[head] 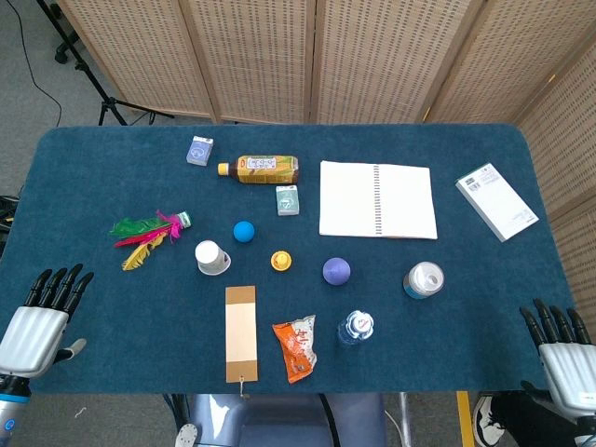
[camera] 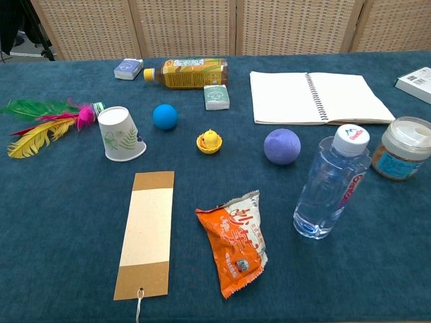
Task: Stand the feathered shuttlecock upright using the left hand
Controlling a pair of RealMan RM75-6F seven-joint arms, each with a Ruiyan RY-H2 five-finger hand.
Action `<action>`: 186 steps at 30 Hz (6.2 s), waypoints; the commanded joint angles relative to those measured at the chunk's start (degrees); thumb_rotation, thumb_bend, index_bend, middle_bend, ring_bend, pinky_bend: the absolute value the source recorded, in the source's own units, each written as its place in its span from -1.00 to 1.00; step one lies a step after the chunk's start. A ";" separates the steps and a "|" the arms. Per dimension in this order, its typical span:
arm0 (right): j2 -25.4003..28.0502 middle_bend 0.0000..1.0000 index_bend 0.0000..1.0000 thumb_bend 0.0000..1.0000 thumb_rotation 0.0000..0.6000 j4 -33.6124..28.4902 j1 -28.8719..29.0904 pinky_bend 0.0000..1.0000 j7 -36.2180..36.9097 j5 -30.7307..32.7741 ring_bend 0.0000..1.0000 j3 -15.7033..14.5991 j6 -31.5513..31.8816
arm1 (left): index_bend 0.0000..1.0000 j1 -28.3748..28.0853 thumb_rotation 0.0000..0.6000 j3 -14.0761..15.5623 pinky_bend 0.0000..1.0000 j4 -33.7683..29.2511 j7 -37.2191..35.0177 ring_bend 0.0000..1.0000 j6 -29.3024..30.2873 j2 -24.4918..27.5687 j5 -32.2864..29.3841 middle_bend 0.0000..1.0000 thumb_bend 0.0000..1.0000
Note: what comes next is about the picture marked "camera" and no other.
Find yellow tea bottle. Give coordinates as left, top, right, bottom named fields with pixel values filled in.
left=143, top=58, right=230, bottom=91

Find black tripod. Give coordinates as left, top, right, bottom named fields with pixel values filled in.
left=0, top=0, right=57, bottom=63

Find colourful feather shuttlecock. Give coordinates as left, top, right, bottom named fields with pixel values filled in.
left=0, top=97, right=107, bottom=159

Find clear plastic water bottle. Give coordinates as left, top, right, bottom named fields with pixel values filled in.
left=292, top=123, right=372, bottom=240

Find wicker folding screen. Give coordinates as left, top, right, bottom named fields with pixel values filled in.
left=29, top=0, right=431, bottom=62

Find blue ball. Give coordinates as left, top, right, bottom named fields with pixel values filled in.
left=152, top=103, right=179, bottom=131

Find green tissue pack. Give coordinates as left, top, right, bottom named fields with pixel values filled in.
left=203, top=83, right=232, bottom=112

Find white cardboard box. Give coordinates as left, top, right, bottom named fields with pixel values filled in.
left=394, top=66, right=431, bottom=106

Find blue tissue pack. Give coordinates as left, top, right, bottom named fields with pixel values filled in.
left=113, top=58, right=145, bottom=81

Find orange snack bag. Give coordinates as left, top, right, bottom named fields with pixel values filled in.
left=195, top=189, right=269, bottom=300

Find purple foam ball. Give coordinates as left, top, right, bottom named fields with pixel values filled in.
left=263, top=128, right=302, bottom=166

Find clear jar white lid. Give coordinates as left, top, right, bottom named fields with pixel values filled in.
left=370, top=116, right=431, bottom=182

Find white paper cup leaf print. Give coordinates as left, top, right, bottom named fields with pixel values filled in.
left=97, top=106, right=148, bottom=163

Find open spiral notebook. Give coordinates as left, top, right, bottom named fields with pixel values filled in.
left=248, top=70, right=397, bottom=127

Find brown cream bookmark with string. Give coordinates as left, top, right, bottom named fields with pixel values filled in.
left=112, top=170, right=176, bottom=323

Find yellow chick toy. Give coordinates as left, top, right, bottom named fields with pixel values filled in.
left=195, top=129, right=224, bottom=155

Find teal tablecloth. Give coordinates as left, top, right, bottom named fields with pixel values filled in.
left=0, top=50, right=431, bottom=323

